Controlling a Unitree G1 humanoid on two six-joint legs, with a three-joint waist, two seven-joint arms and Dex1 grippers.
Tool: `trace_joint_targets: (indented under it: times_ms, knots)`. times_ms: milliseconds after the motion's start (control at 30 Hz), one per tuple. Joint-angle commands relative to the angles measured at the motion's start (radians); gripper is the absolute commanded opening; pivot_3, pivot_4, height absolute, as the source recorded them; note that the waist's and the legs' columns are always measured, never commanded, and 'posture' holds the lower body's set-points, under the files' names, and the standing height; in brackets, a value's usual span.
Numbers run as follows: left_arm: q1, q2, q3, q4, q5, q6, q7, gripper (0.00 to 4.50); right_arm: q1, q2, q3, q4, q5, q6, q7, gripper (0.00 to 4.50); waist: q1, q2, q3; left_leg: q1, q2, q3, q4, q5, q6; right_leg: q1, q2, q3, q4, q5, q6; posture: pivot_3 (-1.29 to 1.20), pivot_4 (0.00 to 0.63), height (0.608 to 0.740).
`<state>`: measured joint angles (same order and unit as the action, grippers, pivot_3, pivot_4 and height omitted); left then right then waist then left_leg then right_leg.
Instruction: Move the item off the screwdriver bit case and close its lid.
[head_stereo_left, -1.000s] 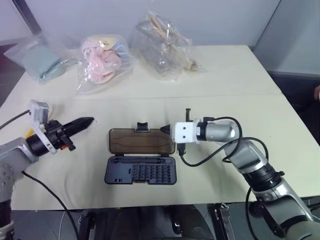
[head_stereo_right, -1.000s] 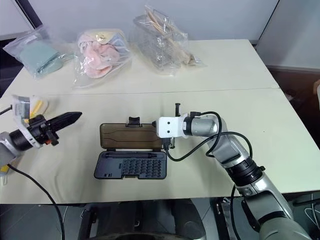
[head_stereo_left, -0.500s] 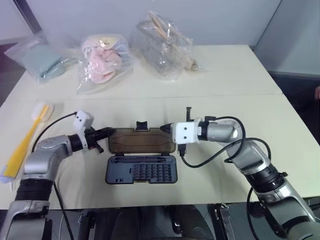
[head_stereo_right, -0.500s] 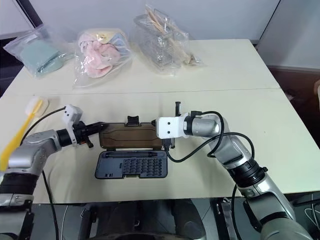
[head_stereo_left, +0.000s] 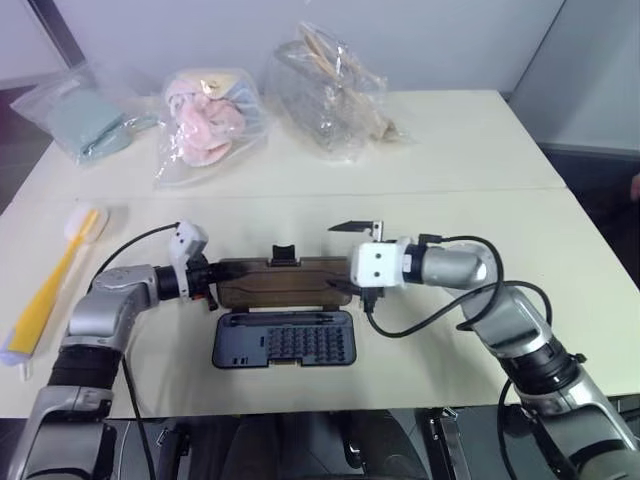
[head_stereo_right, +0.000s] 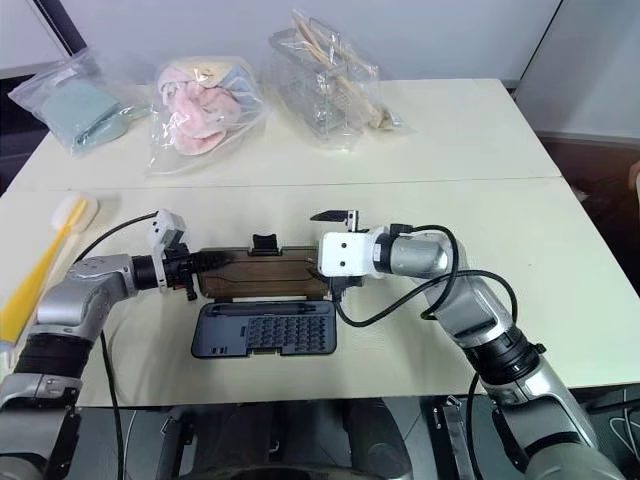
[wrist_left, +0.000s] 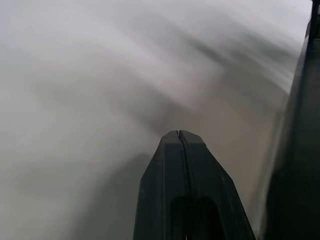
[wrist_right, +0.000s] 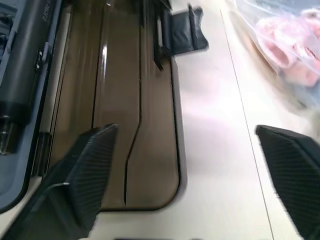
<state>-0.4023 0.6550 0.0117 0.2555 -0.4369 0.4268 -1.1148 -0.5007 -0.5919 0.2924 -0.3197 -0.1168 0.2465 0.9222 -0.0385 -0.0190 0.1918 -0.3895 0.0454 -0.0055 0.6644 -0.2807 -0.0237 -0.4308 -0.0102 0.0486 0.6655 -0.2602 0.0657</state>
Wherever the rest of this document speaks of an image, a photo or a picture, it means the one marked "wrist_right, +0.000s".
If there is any dark grey electric screwdriver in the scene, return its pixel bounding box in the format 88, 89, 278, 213
0, 0, 60, 156

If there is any brown transparent case lid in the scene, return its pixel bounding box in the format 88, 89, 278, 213
0, 0, 210, 213

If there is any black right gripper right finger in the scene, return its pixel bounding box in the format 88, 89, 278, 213
254, 124, 320, 240

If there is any clear bag of pink items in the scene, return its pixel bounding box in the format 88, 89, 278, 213
234, 0, 320, 121

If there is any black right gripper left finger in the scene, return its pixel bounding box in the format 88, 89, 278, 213
0, 123, 119, 240

